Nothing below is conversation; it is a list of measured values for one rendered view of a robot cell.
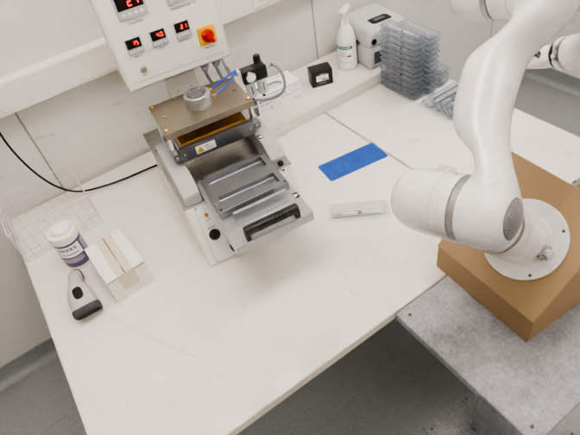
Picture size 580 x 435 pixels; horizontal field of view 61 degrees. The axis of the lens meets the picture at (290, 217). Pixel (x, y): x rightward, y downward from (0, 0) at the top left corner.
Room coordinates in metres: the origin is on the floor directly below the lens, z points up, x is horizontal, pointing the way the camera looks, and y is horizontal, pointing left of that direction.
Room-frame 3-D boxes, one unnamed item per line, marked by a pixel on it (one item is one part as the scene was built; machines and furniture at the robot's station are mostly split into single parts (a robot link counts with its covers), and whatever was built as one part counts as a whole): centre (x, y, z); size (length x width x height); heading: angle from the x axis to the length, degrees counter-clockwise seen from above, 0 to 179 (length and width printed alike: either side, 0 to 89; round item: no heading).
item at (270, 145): (1.26, 0.03, 0.96); 0.26 x 0.05 x 0.07; 19
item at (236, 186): (1.04, 0.11, 0.98); 0.20 x 0.17 x 0.03; 109
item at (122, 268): (1.01, 0.53, 0.80); 0.19 x 0.13 x 0.09; 26
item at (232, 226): (0.99, 0.09, 0.97); 0.30 x 0.22 x 0.08; 19
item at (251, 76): (1.48, 0.02, 1.05); 0.15 x 0.05 x 0.15; 109
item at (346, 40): (1.89, -0.37, 0.92); 0.09 x 0.08 x 0.25; 148
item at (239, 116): (1.28, 0.18, 1.07); 0.22 x 0.17 x 0.10; 109
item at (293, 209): (0.86, 0.05, 0.99); 0.15 x 0.02 x 0.04; 109
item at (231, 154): (1.31, 0.20, 0.93); 0.46 x 0.35 x 0.01; 19
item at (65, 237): (1.11, 0.68, 0.82); 0.09 x 0.09 x 0.15
